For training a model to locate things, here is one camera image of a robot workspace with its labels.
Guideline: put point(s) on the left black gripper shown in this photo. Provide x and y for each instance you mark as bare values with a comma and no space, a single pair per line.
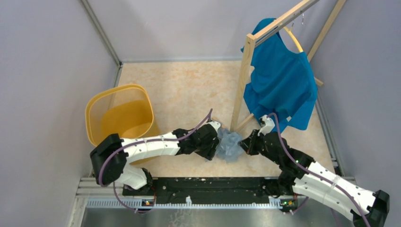
209,153

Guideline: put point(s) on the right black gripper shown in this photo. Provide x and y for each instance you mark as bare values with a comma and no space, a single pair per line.
248,144

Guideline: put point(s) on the blue plastic trash bag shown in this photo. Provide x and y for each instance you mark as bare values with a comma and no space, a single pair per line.
228,148

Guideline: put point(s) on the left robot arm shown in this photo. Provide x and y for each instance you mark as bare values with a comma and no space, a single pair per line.
112,158

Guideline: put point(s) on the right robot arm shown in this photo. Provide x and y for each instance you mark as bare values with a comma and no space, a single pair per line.
301,174

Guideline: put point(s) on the yellow mesh trash bin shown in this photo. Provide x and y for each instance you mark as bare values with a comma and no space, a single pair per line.
125,110

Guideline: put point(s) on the blue t-shirt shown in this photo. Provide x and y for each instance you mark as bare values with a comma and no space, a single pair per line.
282,82

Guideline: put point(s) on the yellow clothes hanger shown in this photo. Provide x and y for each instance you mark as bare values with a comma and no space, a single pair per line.
294,39

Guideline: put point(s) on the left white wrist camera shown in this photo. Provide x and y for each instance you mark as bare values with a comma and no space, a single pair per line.
215,124

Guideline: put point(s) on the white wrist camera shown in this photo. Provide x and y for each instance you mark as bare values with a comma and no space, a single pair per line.
267,125
215,124

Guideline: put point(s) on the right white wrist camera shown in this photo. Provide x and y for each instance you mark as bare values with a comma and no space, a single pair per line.
267,125

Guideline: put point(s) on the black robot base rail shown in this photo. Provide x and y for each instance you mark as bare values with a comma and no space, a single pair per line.
212,190

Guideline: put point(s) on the white cable duct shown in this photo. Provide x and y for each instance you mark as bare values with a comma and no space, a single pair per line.
188,204

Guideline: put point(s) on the metal corner post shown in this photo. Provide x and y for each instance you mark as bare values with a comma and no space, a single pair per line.
100,31

